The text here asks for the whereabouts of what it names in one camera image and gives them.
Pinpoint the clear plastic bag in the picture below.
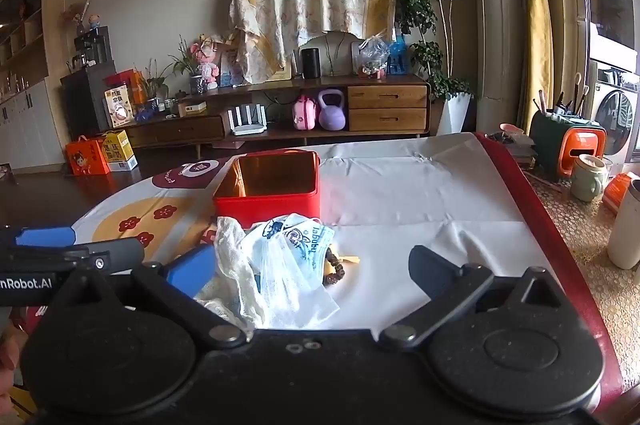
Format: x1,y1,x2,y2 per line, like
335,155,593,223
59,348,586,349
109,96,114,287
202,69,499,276
356,36,391,78

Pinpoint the yellow curtain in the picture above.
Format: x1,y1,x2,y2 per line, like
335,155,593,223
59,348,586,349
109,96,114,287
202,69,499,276
517,0,556,136

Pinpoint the person's left hand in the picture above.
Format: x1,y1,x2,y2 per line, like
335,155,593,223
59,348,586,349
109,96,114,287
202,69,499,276
0,327,26,411

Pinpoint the yellow snack box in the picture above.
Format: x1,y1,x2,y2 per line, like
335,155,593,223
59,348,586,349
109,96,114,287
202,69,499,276
103,87,136,128

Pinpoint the potted tree in white pot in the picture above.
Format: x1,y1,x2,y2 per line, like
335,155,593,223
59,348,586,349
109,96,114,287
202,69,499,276
395,0,476,136

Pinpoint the orange gift box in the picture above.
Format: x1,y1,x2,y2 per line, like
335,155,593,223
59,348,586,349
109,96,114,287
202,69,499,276
65,136,111,176

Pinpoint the white plastic bags pile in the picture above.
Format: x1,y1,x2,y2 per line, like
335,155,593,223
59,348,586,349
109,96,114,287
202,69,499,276
250,235,341,331

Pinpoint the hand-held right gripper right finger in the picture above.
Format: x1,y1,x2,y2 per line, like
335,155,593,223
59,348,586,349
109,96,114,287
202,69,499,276
379,245,568,350

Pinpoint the picture card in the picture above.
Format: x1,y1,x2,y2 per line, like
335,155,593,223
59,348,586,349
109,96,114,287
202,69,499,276
220,47,241,86

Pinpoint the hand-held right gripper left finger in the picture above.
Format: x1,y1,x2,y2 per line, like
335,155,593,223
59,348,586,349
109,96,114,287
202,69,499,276
47,244,248,351

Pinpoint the wooden wall cabinet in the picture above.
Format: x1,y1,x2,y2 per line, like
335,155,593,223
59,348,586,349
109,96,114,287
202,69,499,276
0,0,66,170

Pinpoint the small green potted plant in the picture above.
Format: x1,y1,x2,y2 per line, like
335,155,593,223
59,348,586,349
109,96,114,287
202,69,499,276
142,60,173,106

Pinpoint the dark low cabinet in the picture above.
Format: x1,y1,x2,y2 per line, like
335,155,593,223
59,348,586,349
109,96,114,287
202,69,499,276
60,64,118,140

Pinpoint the pink plush doll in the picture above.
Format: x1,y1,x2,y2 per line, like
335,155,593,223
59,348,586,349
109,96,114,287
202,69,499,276
190,34,223,90

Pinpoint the white fan-shaped ornament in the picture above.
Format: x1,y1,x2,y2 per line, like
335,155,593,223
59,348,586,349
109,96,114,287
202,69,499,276
292,31,366,80

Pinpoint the bunch of brushes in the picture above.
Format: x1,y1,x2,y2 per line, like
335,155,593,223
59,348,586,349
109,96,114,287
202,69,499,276
532,72,591,116

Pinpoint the purple kettlebell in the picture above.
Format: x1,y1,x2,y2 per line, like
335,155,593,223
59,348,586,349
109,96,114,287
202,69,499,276
318,89,347,130

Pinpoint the wooden TV cabinet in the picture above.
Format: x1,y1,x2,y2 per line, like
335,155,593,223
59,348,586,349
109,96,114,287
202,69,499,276
120,75,432,158

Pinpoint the pink bag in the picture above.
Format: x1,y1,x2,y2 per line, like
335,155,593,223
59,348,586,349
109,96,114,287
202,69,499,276
292,95,320,132

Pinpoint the green storage container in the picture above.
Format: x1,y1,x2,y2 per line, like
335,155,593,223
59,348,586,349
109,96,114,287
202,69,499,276
529,110,601,178

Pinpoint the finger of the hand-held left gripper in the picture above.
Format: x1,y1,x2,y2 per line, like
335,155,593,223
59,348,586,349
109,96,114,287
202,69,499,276
60,238,147,272
0,226,77,251

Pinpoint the red gift box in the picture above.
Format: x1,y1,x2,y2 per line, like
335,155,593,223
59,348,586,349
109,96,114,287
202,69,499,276
103,69,148,106

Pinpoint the beige lace tablecloth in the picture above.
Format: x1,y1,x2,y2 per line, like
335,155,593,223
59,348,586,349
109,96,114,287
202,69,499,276
522,172,640,386

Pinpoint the red tin box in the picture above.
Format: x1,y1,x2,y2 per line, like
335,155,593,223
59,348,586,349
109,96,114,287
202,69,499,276
212,150,321,231

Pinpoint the pale green ceramic jug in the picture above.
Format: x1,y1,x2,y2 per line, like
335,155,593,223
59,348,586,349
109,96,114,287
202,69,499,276
571,154,613,203

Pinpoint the white washing machine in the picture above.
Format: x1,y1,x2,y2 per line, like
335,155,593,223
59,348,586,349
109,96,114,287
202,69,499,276
587,60,640,176

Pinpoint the yellow gift box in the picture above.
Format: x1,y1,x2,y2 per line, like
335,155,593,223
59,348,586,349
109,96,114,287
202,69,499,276
97,130,139,172

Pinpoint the white standing air conditioner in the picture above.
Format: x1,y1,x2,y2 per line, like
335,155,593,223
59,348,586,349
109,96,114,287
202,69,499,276
462,0,526,136

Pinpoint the white router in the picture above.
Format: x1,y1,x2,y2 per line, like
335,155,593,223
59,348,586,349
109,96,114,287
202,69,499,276
227,104,267,136

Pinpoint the black coffee machine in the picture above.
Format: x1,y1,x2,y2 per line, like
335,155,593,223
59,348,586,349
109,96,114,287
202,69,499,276
74,26,112,70

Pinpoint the cream gauze cloth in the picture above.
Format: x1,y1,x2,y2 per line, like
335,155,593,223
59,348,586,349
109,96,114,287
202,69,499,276
197,216,271,333

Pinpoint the vase with dried flowers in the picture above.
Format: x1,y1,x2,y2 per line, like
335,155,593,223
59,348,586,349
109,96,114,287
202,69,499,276
62,0,101,30

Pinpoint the black cylinder speaker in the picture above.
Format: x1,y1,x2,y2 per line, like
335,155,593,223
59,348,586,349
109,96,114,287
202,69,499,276
301,48,321,80

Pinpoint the blue bottle pack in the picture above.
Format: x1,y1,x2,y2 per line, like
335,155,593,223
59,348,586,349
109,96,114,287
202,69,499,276
387,36,412,74

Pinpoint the white printed tablecloth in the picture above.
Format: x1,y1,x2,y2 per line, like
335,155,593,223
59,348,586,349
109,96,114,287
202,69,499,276
65,132,626,406

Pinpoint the white tumbler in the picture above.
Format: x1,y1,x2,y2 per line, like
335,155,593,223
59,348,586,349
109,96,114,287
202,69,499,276
607,179,640,270

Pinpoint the potted orchid plant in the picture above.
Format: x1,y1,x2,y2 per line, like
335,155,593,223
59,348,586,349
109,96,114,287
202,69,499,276
167,36,206,94

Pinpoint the brown bead bracelet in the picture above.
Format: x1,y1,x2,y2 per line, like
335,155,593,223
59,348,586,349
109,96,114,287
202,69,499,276
322,250,347,289

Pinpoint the orange packet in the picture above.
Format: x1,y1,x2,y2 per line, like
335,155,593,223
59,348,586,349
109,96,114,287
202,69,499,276
602,172,640,216

